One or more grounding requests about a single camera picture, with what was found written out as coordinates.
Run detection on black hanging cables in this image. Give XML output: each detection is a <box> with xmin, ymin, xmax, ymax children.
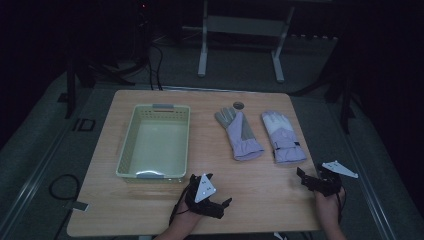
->
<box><xmin>146</xmin><ymin>41</ymin><xmax>165</xmax><ymax>92</ymax></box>

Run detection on person's left hand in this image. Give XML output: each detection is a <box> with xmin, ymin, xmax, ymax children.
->
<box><xmin>172</xmin><ymin>199</ymin><xmax>205</xmax><ymax>229</ymax></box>

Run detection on purple glove with grey palm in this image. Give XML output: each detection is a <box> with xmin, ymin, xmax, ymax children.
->
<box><xmin>214</xmin><ymin>106</ymin><xmax>265</xmax><ymax>162</ymax></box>

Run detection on grey power strip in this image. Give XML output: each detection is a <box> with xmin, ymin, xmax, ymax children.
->
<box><xmin>289</xmin><ymin>33</ymin><xmax>338</xmax><ymax>43</ymax></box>

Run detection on pale green plastic basket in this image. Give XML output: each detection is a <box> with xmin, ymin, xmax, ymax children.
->
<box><xmin>115</xmin><ymin>103</ymin><xmax>192</xmax><ymax>184</ymax></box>

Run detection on black stand with splayed legs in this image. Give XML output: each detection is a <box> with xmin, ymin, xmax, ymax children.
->
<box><xmin>293</xmin><ymin>36</ymin><xmax>359</xmax><ymax>135</ymax></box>

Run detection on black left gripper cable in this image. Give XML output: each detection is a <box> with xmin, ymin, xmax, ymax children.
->
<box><xmin>168</xmin><ymin>181</ymin><xmax>194</xmax><ymax>226</ymax></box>

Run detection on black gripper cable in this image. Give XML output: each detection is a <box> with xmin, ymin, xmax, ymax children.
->
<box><xmin>168</xmin><ymin>181</ymin><xmax>194</xmax><ymax>226</ymax></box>
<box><xmin>335</xmin><ymin>187</ymin><xmax>347</xmax><ymax>225</ymax></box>

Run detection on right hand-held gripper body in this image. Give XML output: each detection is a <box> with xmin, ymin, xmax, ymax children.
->
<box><xmin>311</xmin><ymin>160</ymin><xmax>360</xmax><ymax>198</ymax></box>

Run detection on white metal stand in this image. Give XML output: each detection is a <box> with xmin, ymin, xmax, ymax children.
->
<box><xmin>181</xmin><ymin>0</ymin><xmax>296</xmax><ymax>84</ymax></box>

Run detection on black looped floor cable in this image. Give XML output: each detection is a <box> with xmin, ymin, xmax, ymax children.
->
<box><xmin>48</xmin><ymin>173</ymin><xmax>81</xmax><ymax>202</ymax></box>

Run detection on black rectangular floor bracket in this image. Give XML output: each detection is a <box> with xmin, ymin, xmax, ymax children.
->
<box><xmin>72</xmin><ymin>117</ymin><xmax>97</xmax><ymax>132</ymax></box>

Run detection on small grey floor tag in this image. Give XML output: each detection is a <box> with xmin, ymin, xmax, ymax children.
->
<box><xmin>64</xmin><ymin>200</ymin><xmax>90</xmax><ymax>213</ymax></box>

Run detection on person's right hand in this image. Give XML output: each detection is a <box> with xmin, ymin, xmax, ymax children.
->
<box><xmin>314</xmin><ymin>187</ymin><xmax>347</xmax><ymax>223</ymax></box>

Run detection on black tripod stand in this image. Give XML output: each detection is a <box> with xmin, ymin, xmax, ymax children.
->
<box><xmin>64</xmin><ymin>0</ymin><xmax>153</xmax><ymax>120</ymax></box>

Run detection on purple glove with white back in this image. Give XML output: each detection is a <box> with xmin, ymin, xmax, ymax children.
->
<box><xmin>261</xmin><ymin>110</ymin><xmax>308</xmax><ymax>165</ymax></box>

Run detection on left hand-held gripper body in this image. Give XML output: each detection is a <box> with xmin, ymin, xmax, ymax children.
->
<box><xmin>184</xmin><ymin>172</ymin><xmax>225</xmax><ymax>220</ymax></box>

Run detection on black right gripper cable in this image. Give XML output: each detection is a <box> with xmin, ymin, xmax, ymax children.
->
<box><xmin>335</xmin><ymin>187</ymin><xmax>347</xmax><ymax>225</ymax></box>

